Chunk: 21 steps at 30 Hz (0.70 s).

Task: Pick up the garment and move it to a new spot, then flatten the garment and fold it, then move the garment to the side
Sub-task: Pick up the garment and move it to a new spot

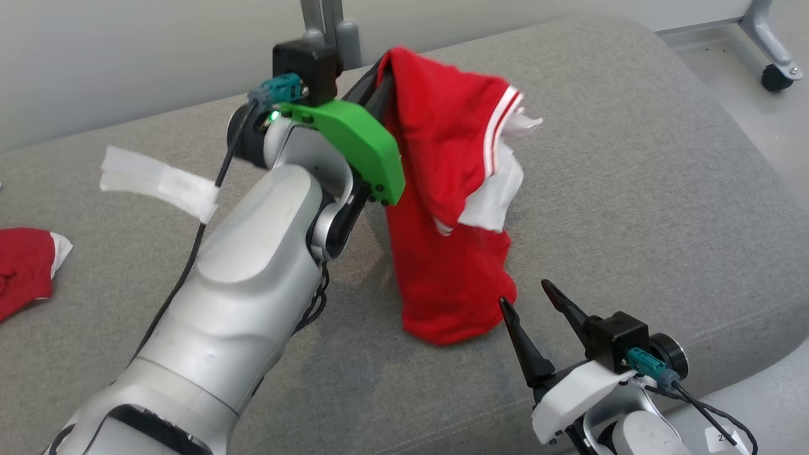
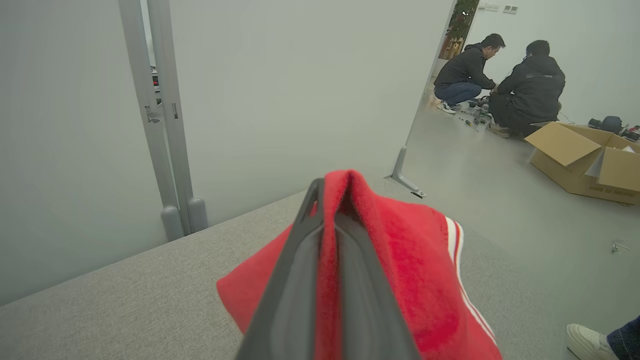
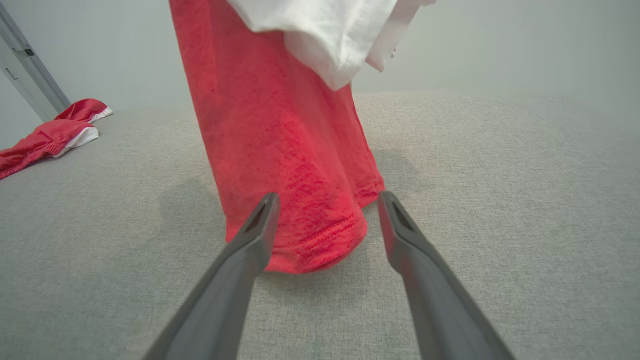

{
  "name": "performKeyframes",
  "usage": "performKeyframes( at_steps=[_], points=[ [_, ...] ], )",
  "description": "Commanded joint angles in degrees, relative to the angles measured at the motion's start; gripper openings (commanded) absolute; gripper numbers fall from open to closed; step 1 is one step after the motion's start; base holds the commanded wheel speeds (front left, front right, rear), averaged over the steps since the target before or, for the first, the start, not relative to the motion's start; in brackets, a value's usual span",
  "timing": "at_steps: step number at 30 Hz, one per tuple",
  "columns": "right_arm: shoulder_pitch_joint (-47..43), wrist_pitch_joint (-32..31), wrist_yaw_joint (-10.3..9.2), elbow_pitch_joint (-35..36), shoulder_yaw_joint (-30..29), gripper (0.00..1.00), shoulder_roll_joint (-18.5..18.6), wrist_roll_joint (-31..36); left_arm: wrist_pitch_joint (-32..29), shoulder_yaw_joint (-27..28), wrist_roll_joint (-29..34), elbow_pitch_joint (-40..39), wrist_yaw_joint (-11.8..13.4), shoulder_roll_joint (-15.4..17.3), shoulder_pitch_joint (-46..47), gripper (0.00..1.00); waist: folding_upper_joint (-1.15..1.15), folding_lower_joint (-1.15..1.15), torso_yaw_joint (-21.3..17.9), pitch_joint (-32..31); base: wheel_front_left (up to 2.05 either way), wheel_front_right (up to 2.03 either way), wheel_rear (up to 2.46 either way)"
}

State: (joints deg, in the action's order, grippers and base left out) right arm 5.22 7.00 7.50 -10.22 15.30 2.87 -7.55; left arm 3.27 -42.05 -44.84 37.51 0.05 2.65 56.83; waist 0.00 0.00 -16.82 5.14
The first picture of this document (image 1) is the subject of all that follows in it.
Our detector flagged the black twisted cable bundle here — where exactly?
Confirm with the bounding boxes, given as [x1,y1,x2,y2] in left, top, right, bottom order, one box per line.
[293,260,331,336]

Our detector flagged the red shirt with white stripes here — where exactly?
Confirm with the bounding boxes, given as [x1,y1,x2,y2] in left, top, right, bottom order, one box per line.
[377,45,544,346]

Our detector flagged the grey metal frame leg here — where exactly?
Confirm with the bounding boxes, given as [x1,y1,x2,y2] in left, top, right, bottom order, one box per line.
[739,0,805,80]

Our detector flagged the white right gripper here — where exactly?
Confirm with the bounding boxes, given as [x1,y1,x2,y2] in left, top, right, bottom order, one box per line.
[499,279,639,446]

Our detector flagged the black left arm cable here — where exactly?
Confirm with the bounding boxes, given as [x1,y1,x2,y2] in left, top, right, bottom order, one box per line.
[126,98,263,373]

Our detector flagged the white tape tag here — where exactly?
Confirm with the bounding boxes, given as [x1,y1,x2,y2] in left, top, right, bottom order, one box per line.
[100,145,220,224]

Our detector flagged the small white printed label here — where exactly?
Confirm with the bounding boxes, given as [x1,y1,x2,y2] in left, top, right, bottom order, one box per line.
[705,425,741,454]

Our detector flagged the teal camera connector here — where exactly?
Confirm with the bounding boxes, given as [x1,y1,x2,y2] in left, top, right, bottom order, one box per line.
[248,73,304,105]
[627,348,680,387]

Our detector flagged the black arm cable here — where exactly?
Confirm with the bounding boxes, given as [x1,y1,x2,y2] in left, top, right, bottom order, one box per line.
[645,379,759,455]
[126,98,263,373]

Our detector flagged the teal right camera connector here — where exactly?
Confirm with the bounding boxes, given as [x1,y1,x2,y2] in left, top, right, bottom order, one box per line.
[627,348,680,387]

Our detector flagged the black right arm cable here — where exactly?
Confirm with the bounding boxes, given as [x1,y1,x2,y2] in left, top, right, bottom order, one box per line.
[645,379,759,455]

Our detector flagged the teal left camera connector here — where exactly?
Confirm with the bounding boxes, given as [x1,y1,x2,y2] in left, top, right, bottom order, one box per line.
[248,73,304,105]

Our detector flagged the grey metal double post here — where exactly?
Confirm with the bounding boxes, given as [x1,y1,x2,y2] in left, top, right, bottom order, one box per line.
[300,0,362,70]

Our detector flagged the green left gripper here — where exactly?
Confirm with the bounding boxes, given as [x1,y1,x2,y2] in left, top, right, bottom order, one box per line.
[278,54,406,207]

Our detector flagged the red shorts with white trim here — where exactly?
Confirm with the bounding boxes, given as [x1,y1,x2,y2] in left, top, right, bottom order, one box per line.
[0,227,73,323]

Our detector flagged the black caster wheel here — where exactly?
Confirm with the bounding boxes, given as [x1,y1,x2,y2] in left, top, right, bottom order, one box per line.
[761,64,794,94]

